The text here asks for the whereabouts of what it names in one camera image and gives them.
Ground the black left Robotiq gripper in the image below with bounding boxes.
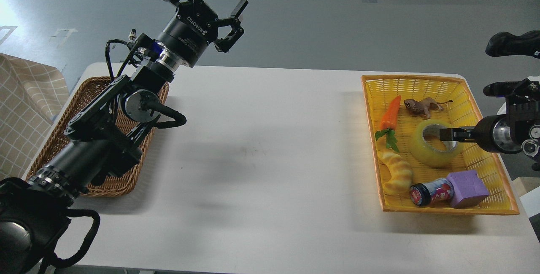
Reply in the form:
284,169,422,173
156,0,248,68

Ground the black shoe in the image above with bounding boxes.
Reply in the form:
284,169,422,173
485,30,540,59

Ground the orange toy carrot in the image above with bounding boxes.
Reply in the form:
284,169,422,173
375,95,402,153

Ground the purple foam block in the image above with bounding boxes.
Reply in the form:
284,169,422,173
446,170,490,209

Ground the beige checkered cloth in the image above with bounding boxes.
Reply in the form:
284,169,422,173
0,54,70,178

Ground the brown toy lion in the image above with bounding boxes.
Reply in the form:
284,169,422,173
403,97,453,119

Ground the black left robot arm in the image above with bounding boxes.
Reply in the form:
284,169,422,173
1,0,248,274

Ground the yellow plastic basket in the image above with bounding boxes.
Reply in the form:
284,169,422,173
362,74,519,215

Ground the red black can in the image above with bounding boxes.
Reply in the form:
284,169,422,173
409,178,454,207

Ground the yellow tape roll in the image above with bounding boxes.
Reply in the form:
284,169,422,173
408,119,462,168

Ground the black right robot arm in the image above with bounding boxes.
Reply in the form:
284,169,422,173
438,78,540,172

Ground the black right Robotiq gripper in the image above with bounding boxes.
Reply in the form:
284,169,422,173
438,115,513,154

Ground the yellow toy croissant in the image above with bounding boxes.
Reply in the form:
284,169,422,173
377,150,413,196

